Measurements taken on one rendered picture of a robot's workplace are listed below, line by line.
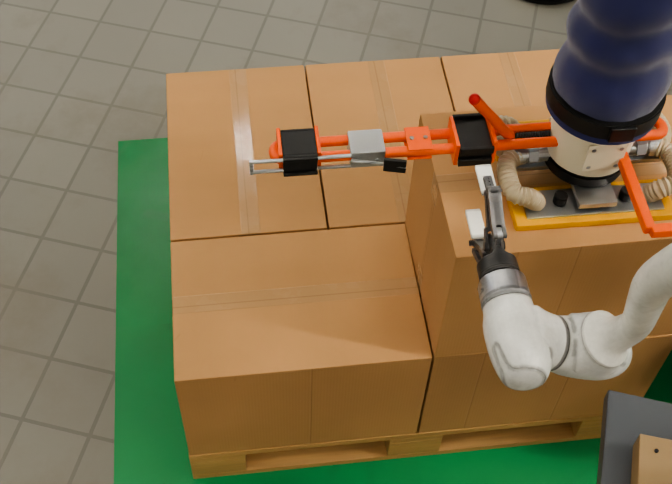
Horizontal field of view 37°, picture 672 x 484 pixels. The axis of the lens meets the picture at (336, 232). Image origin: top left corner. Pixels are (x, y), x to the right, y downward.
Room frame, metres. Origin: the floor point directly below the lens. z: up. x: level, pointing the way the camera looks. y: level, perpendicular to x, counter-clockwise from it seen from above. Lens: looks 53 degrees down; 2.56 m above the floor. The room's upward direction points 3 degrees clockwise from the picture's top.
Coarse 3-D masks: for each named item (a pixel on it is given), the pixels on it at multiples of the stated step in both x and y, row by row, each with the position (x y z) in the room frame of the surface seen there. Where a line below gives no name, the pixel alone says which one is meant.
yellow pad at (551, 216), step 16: (544, 192) 1.33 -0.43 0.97; (560, 192) 1.31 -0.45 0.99; (624, 192) 1.32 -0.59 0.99; (512, 208) 1.29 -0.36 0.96; (544, 208) 1.29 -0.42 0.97; (560, 208) 1.29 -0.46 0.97; (576, 208) 1.29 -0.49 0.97; (592, 208) 1.29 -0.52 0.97; (608, 208) 1.29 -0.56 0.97; (624, 208) 1.30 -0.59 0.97; (656, 208) 1.30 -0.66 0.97; (528, 224) 1.25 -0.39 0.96; (544, 224) 1.25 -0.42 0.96; (560, 224) 1.25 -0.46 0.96; (576, 224) 1.26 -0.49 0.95; (592, 224) 1.26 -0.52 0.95
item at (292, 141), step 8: (304, 128) 1.36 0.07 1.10; (312, 128) 1.36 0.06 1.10; (280, 136) 1.33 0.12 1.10; (288, 136) 1.33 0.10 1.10; (296, 136) 1.33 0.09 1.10; (304, 136) 1.33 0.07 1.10; (312, 136) 1.33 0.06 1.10; (280, 144) 1.31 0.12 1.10; (288, 144) 1.31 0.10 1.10; (296, 144) 1.31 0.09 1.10; (304, 144) 1.31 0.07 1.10; (312, 144) 1.31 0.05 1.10; (280, 152) 1.29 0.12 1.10; (288, 152) 1.29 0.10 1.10; (296, 152) 1.29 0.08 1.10; (304, 152) 1.29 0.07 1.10; (312, 152) 1.29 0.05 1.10; (320, 152) 1.29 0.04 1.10; (320, 160) 1.29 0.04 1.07
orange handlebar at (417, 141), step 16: (416, 128) 1.38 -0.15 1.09; (448, 128) 1.39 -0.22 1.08; (512, 128) 1.40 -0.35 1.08; (528, 128) 1.40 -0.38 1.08; (544, 128) 1.40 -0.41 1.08; (272, 144) 1.32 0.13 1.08; (320, 144) 1.33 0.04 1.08; (336, 144) 1.34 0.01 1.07; (416, 144) 1.34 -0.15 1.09; (432, 144) 1.34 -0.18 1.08; (448, 144) 1.34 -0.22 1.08; (512, 144) 1.35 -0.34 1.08; (528, 144) 1.36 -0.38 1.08; (544, 144) 1.36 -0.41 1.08; (336, 160) 1.30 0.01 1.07; (624, 160) 1.32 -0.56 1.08; (624, 176) 1.29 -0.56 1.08; (640, 192) 1.24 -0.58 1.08; (640, 208) 1.20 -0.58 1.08; (640, 224) 1.18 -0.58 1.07; (656, 224) 1.17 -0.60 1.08
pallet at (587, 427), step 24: (432, 432) 1.17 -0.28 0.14; (456, 432) 1.18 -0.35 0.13; (480, 432) 1.24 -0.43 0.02; (504, 432) 1.24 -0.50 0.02; (528, 432) 1.25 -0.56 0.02; (552, 432) 1.25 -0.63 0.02; (576, 432) 1.24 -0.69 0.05; (600, 432) 1.25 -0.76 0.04; (192, 456) 1.07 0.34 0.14; (216, 456) 1.08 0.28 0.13; (240, 456) 1.09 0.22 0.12; (264, 456) 1.14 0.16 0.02; (288, 456) 1.14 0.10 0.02; (312, 456) 1.14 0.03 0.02; (336, 456) 1.15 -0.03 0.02; (360, 456) 1.15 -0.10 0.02; (384, 456) 1.15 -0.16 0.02; (408, 456) 1.16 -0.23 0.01
